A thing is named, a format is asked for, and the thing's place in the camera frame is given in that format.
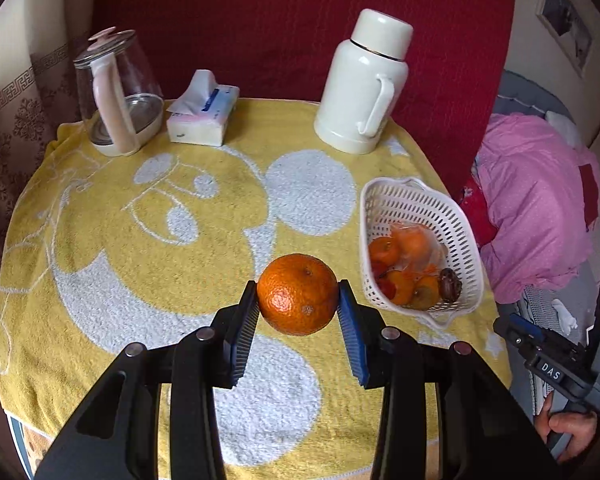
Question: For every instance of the red floral cloth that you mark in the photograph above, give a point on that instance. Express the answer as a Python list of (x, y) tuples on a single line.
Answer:
[(472, 210)]

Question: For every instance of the clear plastic bag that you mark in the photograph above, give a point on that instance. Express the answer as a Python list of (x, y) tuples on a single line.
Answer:
[(430, 255)]

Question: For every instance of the white knitted cloth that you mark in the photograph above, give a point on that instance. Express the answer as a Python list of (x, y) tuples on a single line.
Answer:
[(540, 305)]

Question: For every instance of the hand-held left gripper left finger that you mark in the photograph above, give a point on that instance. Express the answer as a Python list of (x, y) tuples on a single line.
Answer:
[(245, 335)]

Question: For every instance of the white plastic basket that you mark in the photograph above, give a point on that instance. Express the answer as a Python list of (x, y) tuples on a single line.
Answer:
[(460, 240)]

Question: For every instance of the printed table cover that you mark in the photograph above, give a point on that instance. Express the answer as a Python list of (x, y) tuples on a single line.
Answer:
[(27, 445)]

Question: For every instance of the brown patterned curtain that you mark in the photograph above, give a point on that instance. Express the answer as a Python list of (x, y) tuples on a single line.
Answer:
[(15, 125)]

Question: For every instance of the pink dotted quilt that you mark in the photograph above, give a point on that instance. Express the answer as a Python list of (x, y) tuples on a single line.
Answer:
[(535, 200)]

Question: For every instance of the person's right hand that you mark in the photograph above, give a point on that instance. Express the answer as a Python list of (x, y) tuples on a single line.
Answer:
[(575, 430)]

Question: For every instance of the yellow printed towel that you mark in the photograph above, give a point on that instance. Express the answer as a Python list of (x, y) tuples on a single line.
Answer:
[(105, 260)]

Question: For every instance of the framed wall picture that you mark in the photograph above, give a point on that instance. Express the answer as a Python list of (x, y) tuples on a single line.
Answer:
[(565, 20)]

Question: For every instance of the glass kettle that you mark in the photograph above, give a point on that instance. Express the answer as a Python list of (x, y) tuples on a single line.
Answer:
[(115, 95)]

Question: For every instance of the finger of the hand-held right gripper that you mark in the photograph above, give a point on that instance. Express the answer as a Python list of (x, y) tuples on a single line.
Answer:
[(519, 330)]

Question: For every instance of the tissue pack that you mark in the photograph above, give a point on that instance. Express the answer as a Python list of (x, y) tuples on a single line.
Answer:
[(200, 115)]

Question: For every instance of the red quilted blanket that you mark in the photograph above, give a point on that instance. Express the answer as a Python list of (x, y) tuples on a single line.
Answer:
[(280, 25)]

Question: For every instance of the white curtain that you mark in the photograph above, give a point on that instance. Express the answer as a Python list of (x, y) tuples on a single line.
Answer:
[(45, 15)]

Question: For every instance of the dark brown date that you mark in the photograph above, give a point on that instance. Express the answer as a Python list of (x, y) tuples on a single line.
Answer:
[(451, 286)]

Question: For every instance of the red date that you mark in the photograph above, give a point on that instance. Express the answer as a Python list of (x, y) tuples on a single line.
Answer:
[(380, 272)]

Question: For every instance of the large orange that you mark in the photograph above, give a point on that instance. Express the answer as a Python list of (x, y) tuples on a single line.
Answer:
[(297, 292)]

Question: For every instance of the brownish orange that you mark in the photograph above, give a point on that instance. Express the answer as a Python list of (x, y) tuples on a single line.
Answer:
[(425, 294)]

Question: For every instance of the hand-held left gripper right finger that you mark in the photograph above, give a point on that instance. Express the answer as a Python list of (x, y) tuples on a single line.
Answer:
[(352, 335)]

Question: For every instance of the white thermos flask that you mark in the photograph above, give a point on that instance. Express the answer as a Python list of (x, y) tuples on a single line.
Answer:
[(355, 90)]

